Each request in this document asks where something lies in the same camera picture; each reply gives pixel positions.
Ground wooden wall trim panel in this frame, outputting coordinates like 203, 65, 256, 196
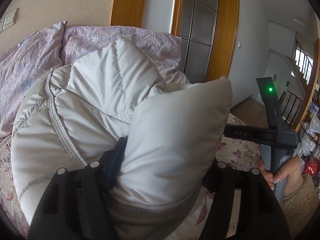
109, 0, 145, 28

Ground lower lilac patterned pillow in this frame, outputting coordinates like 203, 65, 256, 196
60, 25, 189, 83

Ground lilac patterned pillow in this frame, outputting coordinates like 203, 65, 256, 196
1, 21, 67, 138
60, 25, 189, 83

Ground person's right hand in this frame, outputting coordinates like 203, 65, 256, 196
256, 155, 304, 197

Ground cluttered desk items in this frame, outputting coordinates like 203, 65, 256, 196
295, 97, 319, 180

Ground white wall light switch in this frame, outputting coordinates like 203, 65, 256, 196
1, 8, 18, 32

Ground floral cream bedspread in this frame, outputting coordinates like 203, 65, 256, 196
0, 112, 276, 240

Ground upper lilac patterned pillow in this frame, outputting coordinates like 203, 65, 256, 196
1, 21, 67, 138

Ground white puffer down jacket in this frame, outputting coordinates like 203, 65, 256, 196
11, 38, 233, 239

